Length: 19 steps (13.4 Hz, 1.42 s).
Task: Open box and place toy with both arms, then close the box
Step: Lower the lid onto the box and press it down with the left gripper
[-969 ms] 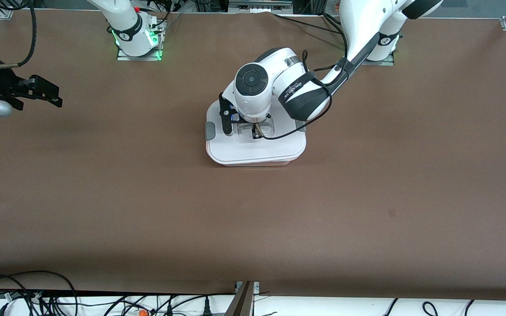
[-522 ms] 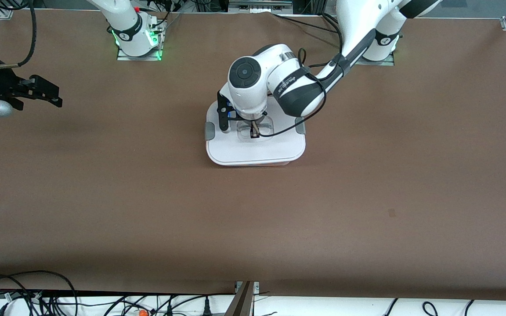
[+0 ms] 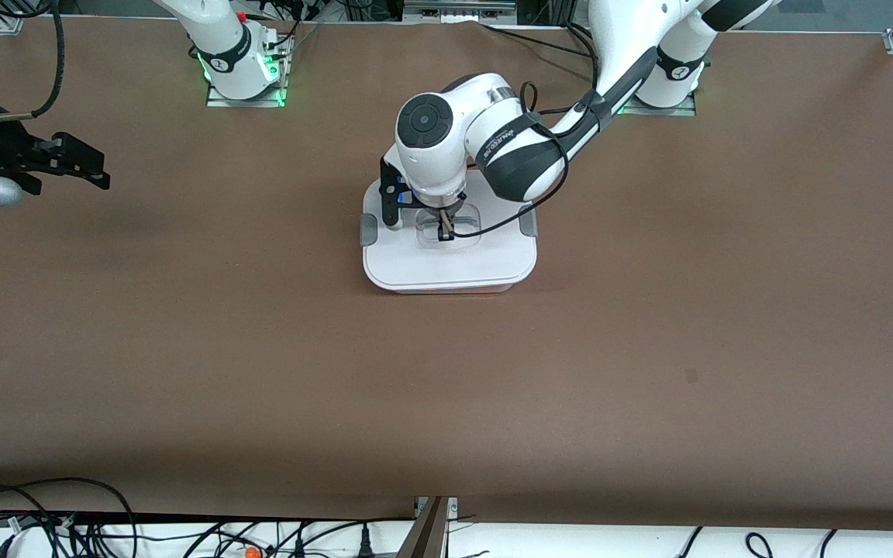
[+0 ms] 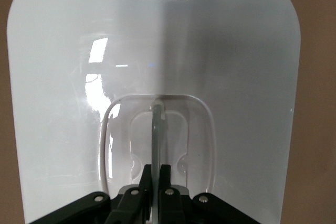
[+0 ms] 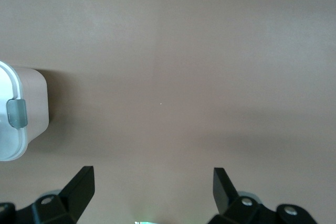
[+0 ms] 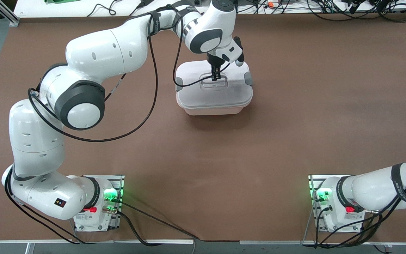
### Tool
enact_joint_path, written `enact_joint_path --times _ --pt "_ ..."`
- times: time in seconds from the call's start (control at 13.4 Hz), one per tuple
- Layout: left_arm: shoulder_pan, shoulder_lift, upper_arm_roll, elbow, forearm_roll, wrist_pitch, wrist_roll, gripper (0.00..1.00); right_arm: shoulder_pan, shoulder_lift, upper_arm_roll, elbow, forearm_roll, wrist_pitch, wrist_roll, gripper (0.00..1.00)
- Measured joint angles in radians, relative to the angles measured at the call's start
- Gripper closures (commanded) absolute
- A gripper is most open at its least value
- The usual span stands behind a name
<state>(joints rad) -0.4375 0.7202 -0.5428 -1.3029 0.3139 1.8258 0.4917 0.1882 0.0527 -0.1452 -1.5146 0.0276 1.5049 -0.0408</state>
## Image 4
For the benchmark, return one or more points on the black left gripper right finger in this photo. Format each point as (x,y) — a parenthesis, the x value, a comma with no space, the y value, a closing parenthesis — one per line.
(173,208)

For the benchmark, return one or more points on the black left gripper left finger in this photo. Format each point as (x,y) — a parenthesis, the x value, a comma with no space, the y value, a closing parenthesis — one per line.
(131,208)

